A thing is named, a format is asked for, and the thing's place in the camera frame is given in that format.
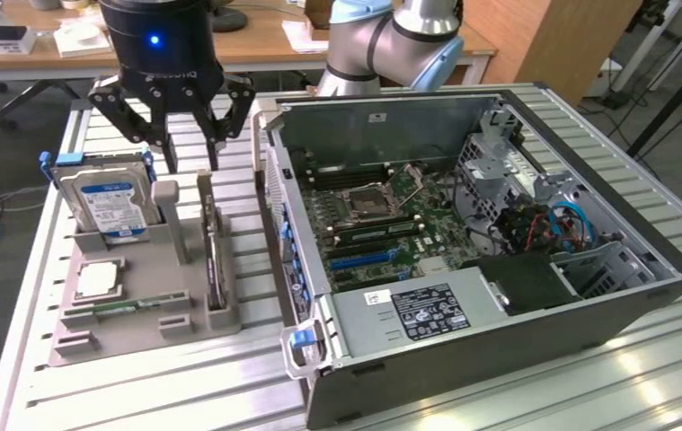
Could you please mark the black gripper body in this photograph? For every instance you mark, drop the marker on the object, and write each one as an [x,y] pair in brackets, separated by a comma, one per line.
[161,58]

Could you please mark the green graphics card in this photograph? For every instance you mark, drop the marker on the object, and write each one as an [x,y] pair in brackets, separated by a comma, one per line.
[213,251]

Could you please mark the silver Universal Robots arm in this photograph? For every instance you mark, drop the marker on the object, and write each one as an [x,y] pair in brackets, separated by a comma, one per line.
[370,40]

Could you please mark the white box round dish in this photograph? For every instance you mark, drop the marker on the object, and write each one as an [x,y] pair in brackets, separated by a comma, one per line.
[83,42]

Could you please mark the black lamp base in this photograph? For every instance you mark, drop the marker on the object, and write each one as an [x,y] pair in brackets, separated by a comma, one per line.
[235,18]

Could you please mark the wooden desk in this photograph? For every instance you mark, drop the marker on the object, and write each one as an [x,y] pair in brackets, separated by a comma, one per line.
[257,49]

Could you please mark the black chair base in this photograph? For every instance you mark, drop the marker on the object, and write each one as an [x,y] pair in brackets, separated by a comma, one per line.
[35,96]

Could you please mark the hard disk with blue caddy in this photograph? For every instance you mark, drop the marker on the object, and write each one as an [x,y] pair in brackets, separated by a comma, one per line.
[107,202]

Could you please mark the stack of papers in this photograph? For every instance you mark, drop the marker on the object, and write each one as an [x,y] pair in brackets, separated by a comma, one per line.
[305,42]

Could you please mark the black RAM slot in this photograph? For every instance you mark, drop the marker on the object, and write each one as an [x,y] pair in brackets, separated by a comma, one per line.
[346,177]

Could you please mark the white box dark lid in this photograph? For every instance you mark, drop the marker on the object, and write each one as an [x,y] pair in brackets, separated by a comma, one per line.
[11,45]

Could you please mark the brown cardboard box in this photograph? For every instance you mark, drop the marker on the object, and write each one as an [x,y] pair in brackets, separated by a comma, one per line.
[317,13]

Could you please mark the CPU socket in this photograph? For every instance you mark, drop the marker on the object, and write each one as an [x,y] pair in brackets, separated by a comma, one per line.
[370,204]

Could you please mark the metal socket cover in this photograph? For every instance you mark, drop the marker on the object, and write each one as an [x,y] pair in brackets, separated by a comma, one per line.
[392,179]

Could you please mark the grey parts rack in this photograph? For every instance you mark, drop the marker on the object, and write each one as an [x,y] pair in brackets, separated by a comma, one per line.
[149,278]

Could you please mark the installed RAM stick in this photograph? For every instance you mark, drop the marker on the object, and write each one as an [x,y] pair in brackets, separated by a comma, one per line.
[377,233]

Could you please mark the silver CPU chip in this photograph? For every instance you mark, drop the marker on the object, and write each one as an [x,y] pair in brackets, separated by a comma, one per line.
[98,280]

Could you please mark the blue expansion slot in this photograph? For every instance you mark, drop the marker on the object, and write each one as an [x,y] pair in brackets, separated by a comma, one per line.
[361,261]

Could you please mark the green loose RAM stick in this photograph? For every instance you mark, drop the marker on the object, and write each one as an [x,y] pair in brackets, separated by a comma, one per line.
[131,306]

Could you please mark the metal drive cage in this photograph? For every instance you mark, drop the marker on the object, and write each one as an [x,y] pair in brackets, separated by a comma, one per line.
[485,179]

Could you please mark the green motherboard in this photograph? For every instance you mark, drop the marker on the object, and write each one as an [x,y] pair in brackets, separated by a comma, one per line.
[437,260]

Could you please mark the blue case latch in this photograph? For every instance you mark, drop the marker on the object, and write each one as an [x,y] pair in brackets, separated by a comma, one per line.
[301,339]

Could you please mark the grey power supply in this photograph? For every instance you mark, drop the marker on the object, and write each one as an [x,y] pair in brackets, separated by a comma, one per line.
[370,328]

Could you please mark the wooden cabinet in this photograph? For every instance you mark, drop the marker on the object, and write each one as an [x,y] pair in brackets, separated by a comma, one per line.
[556,45]

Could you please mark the black power adapter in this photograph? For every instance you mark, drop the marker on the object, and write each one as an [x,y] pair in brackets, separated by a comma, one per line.
[616,101]

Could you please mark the black open PC case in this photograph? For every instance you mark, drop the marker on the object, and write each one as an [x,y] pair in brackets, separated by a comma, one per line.
[497,359]

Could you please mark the metal disk bay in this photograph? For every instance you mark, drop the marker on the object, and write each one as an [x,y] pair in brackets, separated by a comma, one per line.
[604,274]

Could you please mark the black slanted pole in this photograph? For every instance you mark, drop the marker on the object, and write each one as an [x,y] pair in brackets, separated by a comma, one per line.
[676,101]

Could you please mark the white table frame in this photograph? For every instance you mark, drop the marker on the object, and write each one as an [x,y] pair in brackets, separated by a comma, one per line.
[628,71]

